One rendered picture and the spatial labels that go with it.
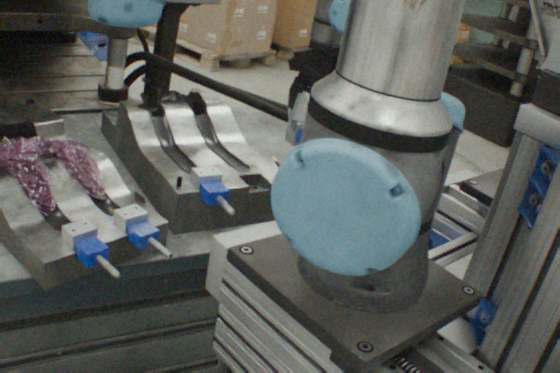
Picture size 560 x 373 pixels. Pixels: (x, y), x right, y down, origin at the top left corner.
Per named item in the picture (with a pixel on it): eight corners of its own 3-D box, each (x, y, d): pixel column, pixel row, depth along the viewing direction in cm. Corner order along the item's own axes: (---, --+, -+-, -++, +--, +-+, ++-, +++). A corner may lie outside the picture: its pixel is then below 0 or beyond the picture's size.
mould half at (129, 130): (287, 219, 126) (300, 161, 121) (173, 234, 112) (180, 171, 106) (189, 126, 163) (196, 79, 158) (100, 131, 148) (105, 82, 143)
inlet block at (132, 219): (180, 265, 98) (183, 238, 96) (158, 274, 95) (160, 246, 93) (134, 229, 105) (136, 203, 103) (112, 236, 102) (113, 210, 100)
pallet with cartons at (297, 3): (332, 55, 636) (348, -10, 607) (287, 62, 574) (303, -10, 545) (251, 28, 698) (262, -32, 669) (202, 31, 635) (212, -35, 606)
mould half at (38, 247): (166, 246, 107) (171, 194, 103) (45, 290, 88) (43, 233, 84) (38, 145, 134) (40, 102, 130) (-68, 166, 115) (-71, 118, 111)
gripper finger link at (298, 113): (293, 137, 129) (310, 98, 127) (279, 126, 134) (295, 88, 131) (304, 139, 131) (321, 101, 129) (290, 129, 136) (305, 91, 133)
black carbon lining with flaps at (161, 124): (253, 179, 125) (261, 136, 121) (182, 186, 116) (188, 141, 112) (186, 116, 150) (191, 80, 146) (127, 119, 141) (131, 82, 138)
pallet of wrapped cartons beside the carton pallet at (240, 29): (278, 67, 550) (298, -30, 513) (202, 73, 489) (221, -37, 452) (199, 33, 626) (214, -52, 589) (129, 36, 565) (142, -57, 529)
